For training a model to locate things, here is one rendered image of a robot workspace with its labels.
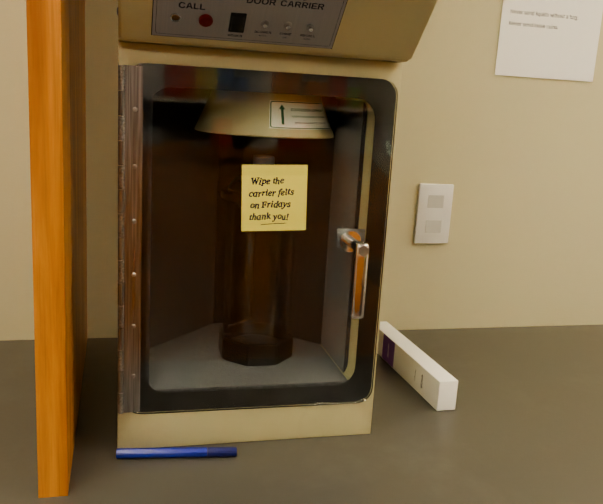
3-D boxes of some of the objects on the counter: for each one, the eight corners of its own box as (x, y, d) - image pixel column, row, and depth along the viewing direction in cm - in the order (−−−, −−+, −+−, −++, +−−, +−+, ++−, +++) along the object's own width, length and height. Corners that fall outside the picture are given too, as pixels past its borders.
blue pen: (116, 455, 83) (116, 446, 83) (236, 453, 85) (236, 445, 85) (115, 460, 82) (115, 451, 82) (236, 458, 84) (237, 449, 84)
